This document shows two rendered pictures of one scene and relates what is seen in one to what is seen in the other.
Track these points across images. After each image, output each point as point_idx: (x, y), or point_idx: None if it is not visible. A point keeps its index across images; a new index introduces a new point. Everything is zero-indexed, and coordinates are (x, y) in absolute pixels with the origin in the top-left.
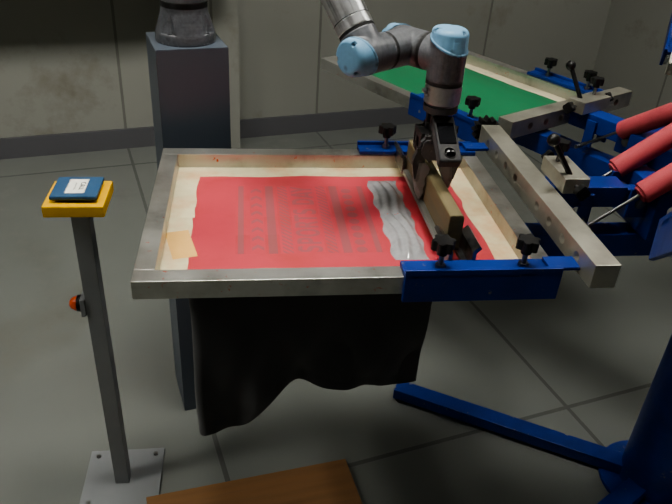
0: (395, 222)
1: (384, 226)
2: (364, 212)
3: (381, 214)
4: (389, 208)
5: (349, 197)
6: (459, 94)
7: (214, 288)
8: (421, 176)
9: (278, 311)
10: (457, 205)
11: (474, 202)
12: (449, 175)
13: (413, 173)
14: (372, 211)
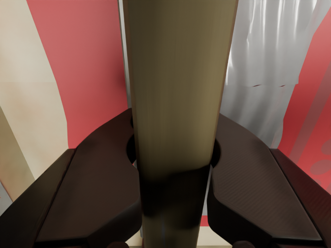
0: (284, 32)
1: (317, 21)
2: (324, 103)
3: (290, 90)
4: (261, 113)
5: (317, 165)
6: None
7: None
8: (245, 158)
9: None
10: (80, 132)
11: (37, 144)
12: (84, 162)
13: (302, 170)
14: (301, 108)
